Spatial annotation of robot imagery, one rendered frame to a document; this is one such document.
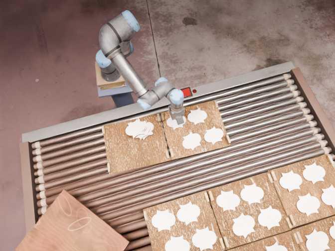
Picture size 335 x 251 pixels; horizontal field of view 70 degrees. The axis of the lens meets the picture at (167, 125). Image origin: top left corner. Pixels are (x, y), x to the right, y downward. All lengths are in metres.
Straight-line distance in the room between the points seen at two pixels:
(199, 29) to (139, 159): 2.21
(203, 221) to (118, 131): 0.80
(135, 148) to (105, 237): 0.57
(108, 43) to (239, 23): 2.48
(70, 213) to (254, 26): 3.02
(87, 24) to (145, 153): 2.39
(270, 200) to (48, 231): 1.33
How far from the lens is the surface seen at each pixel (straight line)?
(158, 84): 1.38
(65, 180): 1.75
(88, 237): 1.55
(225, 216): 1.60
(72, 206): 1.59
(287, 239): 1.71
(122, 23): 1.33
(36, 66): 3.48
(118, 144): 1.68
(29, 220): 1.79
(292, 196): 1.74
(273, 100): 1.91
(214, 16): 3.57
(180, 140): 1.64
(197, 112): 1.71
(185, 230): 1.58
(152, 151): 1.63
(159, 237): 1.58
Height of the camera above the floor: 2.51
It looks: 70 degrees down
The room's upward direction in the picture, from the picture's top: 4 degrees counter-clockwise
